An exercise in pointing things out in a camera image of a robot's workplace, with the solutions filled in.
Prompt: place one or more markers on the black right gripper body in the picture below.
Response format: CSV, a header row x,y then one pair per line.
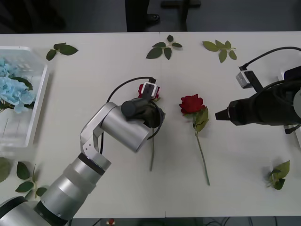
x,y
243,111

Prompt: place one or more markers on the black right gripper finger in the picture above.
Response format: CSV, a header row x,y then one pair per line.
x,y
222,118
223,112

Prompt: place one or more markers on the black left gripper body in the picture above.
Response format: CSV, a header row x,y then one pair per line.
x,y
154,116

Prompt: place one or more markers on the red rose with green stem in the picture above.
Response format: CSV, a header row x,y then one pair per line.
x,y
152,150
191,104

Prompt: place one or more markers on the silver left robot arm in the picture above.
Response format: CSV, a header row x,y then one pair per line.
x,y
124,127

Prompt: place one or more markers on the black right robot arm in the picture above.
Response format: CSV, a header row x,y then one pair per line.
x,y
275,106

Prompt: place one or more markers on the dark green five-leaf twig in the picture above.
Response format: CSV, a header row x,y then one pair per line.
x,y
155,53

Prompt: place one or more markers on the light green leaf twig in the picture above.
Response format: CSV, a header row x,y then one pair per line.
x,y
211,46

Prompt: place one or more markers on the small green leaf twig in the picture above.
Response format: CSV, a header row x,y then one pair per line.
x,y
282,169

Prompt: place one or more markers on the person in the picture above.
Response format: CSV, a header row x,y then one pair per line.
x,y
136,14

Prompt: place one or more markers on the dark green three-leaf twig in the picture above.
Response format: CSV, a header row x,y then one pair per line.
x,y
67,50

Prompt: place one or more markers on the large pale blue flower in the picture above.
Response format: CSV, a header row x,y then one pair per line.
x,y
16,94

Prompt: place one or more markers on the dark green leaf twig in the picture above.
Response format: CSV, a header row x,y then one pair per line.
x,y
23,170

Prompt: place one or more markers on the small pale blue flower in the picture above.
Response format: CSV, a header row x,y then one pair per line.
x,y
4,68

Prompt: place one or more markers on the single pale green leaf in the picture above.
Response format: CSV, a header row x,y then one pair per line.
x,y
4,169

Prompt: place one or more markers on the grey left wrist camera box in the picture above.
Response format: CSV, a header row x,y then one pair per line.
x,y
150,90

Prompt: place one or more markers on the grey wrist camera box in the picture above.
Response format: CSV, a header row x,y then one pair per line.
x,y
150,90
242,80

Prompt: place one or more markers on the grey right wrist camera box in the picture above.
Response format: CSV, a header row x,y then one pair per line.
x,y
242,80

